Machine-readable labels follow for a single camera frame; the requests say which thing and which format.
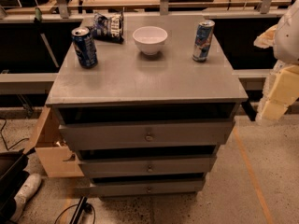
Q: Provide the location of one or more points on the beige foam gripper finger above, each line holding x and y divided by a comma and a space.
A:
280, 90
266, 39

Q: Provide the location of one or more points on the red bull can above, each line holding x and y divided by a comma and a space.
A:
203, 40

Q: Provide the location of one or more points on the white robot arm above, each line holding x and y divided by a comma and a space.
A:
286, 40

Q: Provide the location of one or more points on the blue pepsi can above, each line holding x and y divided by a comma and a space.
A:
84, 47

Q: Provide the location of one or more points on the white bowl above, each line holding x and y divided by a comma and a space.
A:
150, 39

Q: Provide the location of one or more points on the middle grey drawer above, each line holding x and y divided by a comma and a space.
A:
132, 167

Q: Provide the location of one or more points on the grey drawer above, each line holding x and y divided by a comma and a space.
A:
132, 167
168, 186
103, 136

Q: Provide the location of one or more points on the grey drawer cabinet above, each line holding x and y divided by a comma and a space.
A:
130, 87

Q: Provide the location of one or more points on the blue chips bag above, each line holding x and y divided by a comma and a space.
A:
108, 28

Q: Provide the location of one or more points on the bottom grey drawer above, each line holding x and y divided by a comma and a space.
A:
168, 186

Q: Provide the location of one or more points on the top grey drawer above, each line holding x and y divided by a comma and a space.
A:
103, 136

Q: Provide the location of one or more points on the cardboard box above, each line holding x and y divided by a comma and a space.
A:
51, 149

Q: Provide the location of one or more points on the wooden workbench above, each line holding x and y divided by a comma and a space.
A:
70, 8

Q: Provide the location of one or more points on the white shoe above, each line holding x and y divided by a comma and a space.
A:
25, 193

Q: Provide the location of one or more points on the black bin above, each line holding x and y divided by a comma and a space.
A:
12, 176

